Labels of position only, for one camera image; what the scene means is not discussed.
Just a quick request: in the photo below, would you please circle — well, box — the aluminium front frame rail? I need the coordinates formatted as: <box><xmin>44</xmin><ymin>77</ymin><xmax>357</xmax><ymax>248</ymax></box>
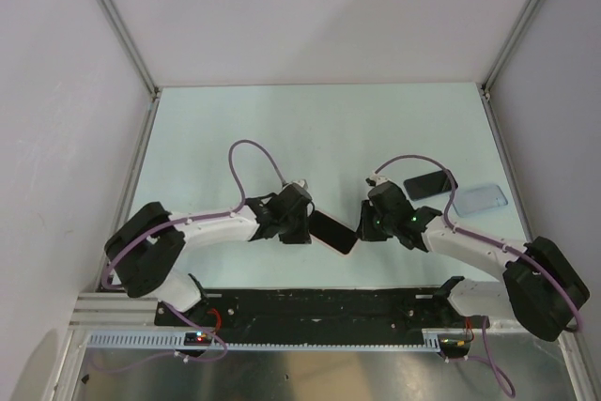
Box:
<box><xmin>69</xmin><ymin>292</ymin><xmax>163</xmax><ymax>327</ymax></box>

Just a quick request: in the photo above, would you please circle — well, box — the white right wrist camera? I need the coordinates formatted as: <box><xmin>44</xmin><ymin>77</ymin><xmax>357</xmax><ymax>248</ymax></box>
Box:
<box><xmin>365</xmin><ymin>173</ymin><xmax>390</xmax><ymax>187</ymax></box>

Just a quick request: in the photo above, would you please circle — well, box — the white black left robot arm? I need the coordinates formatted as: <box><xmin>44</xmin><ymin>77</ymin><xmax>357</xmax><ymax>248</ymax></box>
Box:
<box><xmin>104</xmin><ymin>182</ymin><xmax>313</xmax><ymax>325</ymax></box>

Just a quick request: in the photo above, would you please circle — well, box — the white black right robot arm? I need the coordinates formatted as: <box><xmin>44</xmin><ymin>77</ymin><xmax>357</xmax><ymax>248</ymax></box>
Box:
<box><xmin>357</xmin><ymin>179</ymin><xmax>590</xmax><ymax>342</ymax></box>

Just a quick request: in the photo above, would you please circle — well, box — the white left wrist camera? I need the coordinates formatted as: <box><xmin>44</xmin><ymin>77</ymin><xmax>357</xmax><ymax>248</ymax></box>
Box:
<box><xmin>289</xmin><ymin>178</ymin><xmax>308</xmax><ymax>190</ymax></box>

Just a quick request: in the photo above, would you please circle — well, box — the aluminium frame post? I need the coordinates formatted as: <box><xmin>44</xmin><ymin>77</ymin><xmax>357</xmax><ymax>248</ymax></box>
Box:
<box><xmin>69</xmin><ymin>0</ymin><xmax>161</xmax><ymax>97</ymax></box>
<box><xmin>481</xmin><ymin>0</ymin><xmax>572</xmax><ymax>97</ymax></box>

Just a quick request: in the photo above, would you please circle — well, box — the left aluminium frame post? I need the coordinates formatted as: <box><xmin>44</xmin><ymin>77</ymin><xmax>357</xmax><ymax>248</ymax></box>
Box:
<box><xmin>69</xmin><ymin>0</ymin><xmax>161</xmax><ymax>97</ymax></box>

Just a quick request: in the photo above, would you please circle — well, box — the translucent blue phone case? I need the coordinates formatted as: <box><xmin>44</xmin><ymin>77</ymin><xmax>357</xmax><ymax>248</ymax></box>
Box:
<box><xmin>453</xmin><ymin>183</ymin><xmax>508</xmax><ymax>218</ymax></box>

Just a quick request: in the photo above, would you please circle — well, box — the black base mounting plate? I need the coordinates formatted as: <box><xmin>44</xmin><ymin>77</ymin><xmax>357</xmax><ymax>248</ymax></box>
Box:
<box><xmin>185</xmin><ymin>287</ymin><xmax>483</xmax><ymax>345</ymax></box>

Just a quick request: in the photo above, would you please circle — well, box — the pale pink smartphone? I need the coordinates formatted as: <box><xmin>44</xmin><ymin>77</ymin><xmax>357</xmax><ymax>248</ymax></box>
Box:
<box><xmin>309</xmin><ymin>210</ymin><xmax>356</xmax><ymax>236</ymax></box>

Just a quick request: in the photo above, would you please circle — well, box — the white slotted cable duct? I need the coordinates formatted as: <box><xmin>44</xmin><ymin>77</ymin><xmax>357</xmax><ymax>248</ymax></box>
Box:
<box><xmin>87</xmin><ymin>331</ymin><xmax>440</xmax><ymax>352</ymax></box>

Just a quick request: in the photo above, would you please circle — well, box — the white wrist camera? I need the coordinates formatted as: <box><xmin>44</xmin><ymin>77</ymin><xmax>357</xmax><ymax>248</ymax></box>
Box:
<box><xmin>365</xmin><ymin>173</ymin><xmax>390</xmax><ymax>187</ymax></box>
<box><xmin>289</xmin><ymin>178</ymin><xmax>308</xmax><ymax>190</ymax></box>

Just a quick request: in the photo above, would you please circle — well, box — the dark blue smartphone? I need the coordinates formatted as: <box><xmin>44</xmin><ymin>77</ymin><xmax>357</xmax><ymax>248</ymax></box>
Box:
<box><xmin>403</xmin><ymin>170</ymin><xmax>457</xmax><ymax>201</ymax></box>

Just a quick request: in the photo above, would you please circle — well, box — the right aluminium frame post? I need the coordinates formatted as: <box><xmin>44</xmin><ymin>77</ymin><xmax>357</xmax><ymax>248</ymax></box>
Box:
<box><xmin>481</xmin><ymin>0</ymin><xmax>572</xmax><ymax>97</ymax></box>

